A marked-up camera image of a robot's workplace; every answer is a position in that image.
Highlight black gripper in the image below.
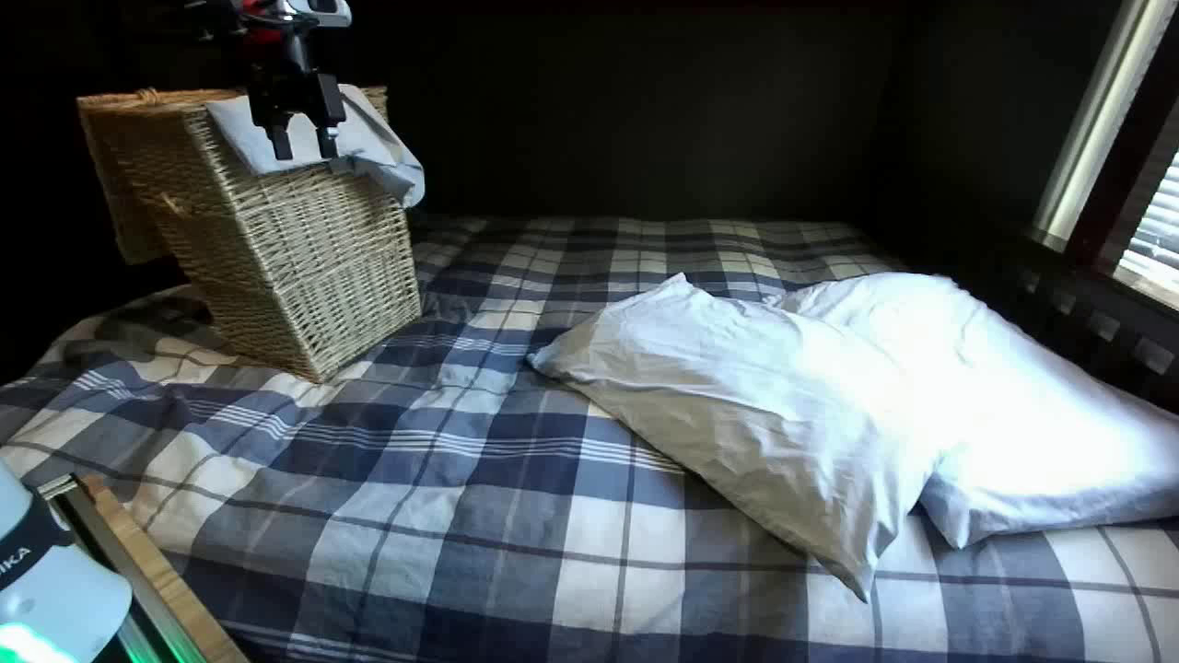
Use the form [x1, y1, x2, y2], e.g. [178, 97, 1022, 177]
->
[240, 26, 349, 164]

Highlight light grey pillowcase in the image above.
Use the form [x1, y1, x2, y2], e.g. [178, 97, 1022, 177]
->
[203, 81, 430, 209]

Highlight wicker laundry basket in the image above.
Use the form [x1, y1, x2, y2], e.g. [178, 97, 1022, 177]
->
[73, 85, 429, 385]

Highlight blue plaid bed sheet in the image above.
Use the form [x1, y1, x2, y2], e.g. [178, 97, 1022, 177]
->
[0, 212, 1179, 663]

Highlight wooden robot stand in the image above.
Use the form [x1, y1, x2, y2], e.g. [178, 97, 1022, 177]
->
[32, 467, 251, 663]

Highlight white pillow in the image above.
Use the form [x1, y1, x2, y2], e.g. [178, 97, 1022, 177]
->
[528, 268, 952, 605]
[765, 268, 1179, 551]

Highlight dark bed headboard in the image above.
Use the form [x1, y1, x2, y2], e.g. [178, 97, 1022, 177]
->
[980, 237, 1179, 415]

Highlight white window blinds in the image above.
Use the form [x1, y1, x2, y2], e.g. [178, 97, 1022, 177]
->
[1108, 146, 1179, 312]

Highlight white window frame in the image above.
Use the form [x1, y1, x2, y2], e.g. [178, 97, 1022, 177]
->
[1028, 0, 1179, 259]

